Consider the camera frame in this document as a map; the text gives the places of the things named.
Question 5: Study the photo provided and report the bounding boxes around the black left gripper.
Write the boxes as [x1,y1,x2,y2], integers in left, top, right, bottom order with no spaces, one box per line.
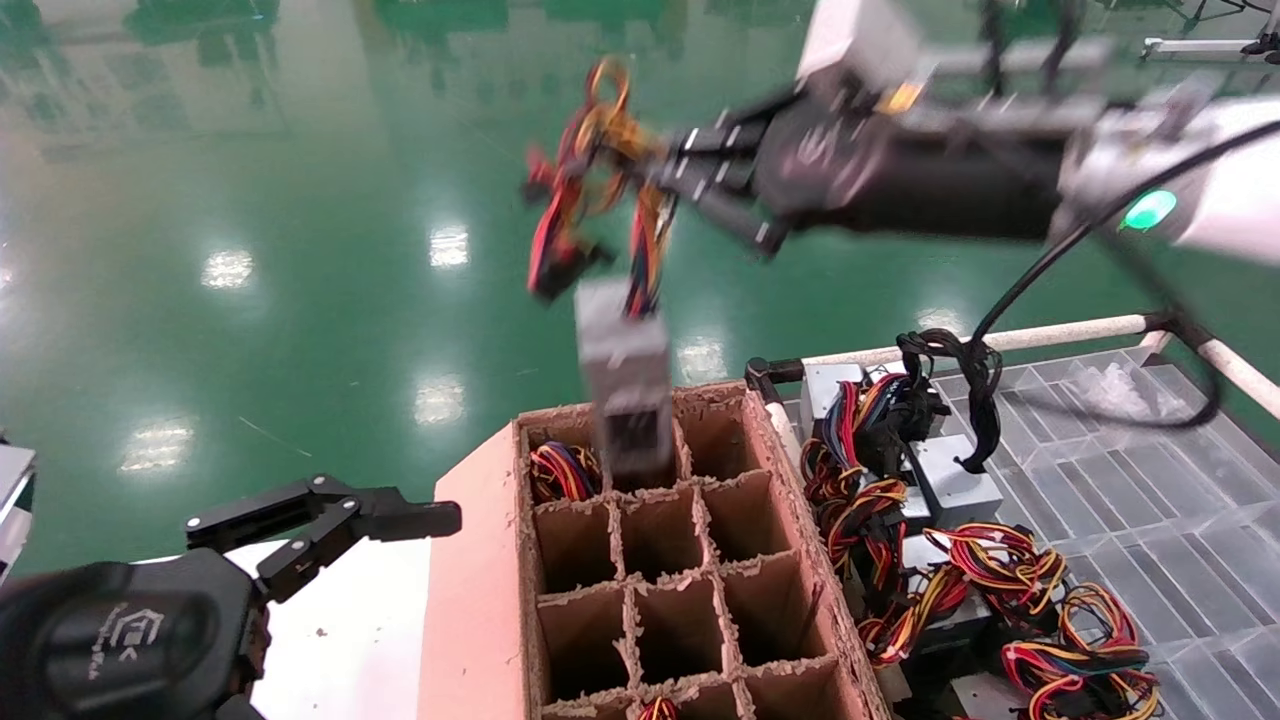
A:
[0,475,463,720]

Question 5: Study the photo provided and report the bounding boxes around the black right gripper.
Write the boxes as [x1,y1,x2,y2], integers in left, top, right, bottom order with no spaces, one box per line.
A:
[648,93,1066,261]

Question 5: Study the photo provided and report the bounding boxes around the cardboard box with dividers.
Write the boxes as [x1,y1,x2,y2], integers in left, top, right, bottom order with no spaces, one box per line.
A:
[417,381,893,720]

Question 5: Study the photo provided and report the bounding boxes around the crumpled clear plastic bag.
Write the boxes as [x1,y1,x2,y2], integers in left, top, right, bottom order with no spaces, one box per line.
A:
[1065,358,1186,426]

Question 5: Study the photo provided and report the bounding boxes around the clear plastic divider tray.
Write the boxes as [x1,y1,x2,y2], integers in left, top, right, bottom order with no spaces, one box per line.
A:
[925,343,1280,720]

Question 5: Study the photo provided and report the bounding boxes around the black rail corner connector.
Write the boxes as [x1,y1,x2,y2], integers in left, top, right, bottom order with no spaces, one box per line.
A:
[1140,303,1216,349]
[743,356,804,404]

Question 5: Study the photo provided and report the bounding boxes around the grey power supply blue wires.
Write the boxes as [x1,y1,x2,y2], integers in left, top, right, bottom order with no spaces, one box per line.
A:
[798,360,949,481]

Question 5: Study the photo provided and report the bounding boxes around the short white cart rail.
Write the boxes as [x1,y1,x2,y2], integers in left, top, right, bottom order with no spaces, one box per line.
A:
[763,398,801,466]

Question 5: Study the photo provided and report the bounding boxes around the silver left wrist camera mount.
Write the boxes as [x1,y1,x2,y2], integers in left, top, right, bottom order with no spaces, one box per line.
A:
[0,440,38,583]

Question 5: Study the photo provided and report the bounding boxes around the power supply purple yellow wires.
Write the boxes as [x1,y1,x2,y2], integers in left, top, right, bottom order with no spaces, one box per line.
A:
[528,442,603,504]

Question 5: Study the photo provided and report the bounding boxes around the long white cart rail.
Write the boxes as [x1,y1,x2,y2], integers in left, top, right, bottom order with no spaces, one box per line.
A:
[800,313,1151,368]

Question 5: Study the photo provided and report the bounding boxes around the grey power supply black cables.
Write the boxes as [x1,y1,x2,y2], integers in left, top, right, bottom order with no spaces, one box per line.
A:
[893,328,1003,516]

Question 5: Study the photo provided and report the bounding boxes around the white metal frame base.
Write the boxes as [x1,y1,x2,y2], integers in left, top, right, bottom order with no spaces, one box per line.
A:
[1140,35,1280,63]

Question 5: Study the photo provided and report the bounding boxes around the white cart side rail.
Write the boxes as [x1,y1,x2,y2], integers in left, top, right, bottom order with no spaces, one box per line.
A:
[1195,338,1280,421]

